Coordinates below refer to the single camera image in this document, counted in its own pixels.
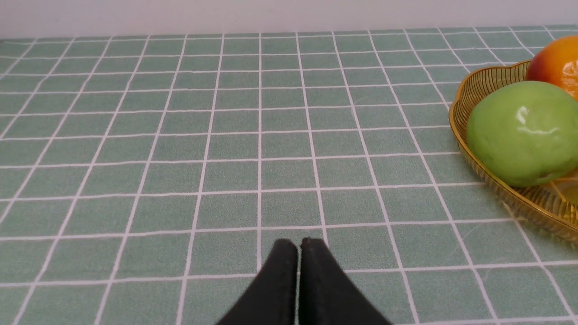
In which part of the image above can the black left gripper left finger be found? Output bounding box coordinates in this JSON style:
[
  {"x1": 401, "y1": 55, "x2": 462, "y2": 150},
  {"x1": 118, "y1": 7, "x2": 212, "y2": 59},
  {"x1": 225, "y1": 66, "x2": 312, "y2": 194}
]
[{"x1": 217, "y1": 239, "x2": 298, "y2": 325}]

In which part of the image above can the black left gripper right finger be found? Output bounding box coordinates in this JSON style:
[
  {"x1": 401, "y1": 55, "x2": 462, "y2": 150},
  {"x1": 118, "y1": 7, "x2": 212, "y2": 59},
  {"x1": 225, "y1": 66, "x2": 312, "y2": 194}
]
[{"x1": 298, "y1": 238, "x2": 390, "y2": 325}]

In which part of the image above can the green checkered tablecloth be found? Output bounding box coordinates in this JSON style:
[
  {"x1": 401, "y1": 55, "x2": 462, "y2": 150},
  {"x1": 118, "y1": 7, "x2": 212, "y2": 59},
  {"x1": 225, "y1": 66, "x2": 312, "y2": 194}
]
[{"x1": 0, "y1": 25, "x2": 577, "y2": 325}]

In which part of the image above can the green apple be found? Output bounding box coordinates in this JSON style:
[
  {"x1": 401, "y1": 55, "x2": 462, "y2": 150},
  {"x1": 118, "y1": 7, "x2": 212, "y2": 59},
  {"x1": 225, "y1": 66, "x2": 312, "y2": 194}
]
[{"x1": 466, "y1": 81, "x2": 578, "y2": 187}]

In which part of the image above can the orange pear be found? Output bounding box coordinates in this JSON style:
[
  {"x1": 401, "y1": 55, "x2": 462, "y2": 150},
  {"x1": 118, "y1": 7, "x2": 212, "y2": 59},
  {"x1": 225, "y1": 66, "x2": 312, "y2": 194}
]
[{"x1": 526, "y1": 35, "x2": 578, "y2": 100}]

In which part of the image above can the gold wire fruit plate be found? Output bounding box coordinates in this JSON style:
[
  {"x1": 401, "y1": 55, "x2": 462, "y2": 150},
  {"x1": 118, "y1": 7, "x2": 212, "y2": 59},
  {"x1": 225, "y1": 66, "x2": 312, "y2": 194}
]
[{"x1": 449, "y1": 61, "x2": 578, "y2": 244}]

